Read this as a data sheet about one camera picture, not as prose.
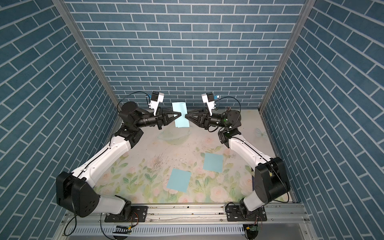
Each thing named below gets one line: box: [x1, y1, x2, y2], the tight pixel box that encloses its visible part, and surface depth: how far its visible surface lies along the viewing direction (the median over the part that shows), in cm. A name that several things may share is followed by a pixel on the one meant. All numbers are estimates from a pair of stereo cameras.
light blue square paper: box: [172, 102, 190, 128], surface depth 63 cm
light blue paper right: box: [203, 152, 224, 173], surface depth 95 cm
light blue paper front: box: [166, 168, 192, 193], surface depth 86 cm
